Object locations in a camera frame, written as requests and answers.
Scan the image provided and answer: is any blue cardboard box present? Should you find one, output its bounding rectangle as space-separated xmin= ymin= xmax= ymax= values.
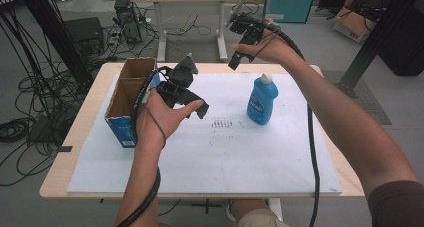
xmin=104 ymin=56 xmax=161 ymax=149

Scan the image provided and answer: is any white shoe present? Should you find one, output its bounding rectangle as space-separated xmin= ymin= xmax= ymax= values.
xmin=224 ymin=200 xmax=238 ymax=223

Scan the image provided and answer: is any brown shirt sleeve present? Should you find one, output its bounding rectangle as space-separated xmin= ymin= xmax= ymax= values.
xmin=367 ymin=180 xmax=424 ymax=227

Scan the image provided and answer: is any black square box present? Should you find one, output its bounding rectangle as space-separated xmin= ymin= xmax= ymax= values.
xmin=63 ymin=16 xmax=105 ymax=56

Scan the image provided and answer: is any black case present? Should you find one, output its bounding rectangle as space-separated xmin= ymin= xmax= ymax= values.
xmin=378 ymin=3 xmax=424 ymax=77

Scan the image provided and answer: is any teal cabinet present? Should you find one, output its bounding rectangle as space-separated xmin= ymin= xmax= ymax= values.
xmin=263 ymin=0 xmax=318 ymax=24

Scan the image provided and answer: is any grey floor mat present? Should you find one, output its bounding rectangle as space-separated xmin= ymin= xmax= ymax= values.
xmin=321 ymin=70 xmax=393 ymax=126

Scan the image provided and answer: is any person's right hand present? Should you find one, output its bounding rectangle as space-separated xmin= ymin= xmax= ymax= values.
xmin=230 ymin=18 xmax=301 ymax=67

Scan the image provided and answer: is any person's left hand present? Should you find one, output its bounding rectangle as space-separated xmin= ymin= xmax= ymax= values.
xmin=134 ymin=88 xmax=205 ymax=149

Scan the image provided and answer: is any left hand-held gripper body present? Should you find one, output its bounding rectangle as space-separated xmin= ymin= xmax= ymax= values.
xmin=155 ymin=52 xmax=202 ymax=110

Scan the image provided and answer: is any blue bottle with white cap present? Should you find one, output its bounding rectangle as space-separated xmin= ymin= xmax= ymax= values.
xmin=246 ymin=72 xmax=280 ymax=126

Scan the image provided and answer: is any black floor cable tangle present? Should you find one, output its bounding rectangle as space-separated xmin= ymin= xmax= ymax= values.
xmin=0 ymin=6 xmax=84 ymax=188

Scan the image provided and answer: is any brown cardboard box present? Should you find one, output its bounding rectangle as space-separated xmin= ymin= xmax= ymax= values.
xmin=333 ymin=0 xmax=378 ymax=44

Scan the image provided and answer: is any black computer tower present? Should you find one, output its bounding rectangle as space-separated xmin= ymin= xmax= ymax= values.
xmin=113 ymin=0 xmax=143 ymax=45

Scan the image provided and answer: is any black metal stand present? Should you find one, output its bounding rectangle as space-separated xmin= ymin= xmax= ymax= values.
xmin=334 ymin=0 xmax=424 ymax=100
xmin=14 ymin=0 xmax=94 ymax=88

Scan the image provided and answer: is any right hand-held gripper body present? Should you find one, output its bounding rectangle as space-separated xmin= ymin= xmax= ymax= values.
xmin=225 ymin=0 xmax=268 ymax=60

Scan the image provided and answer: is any person's leg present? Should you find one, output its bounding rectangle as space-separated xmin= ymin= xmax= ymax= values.
xmin=229 ymin=199 xmax=291 ymax=227

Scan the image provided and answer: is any white table mat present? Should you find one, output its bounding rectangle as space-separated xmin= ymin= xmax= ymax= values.
xmin=66 ymin=71 xmax=343 ymax=195

